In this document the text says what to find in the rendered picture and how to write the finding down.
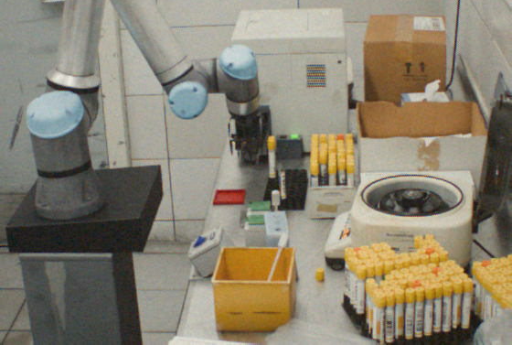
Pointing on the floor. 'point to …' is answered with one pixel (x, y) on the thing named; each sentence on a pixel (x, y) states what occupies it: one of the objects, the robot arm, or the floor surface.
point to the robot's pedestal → (81, 298)
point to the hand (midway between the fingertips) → (250, 154)
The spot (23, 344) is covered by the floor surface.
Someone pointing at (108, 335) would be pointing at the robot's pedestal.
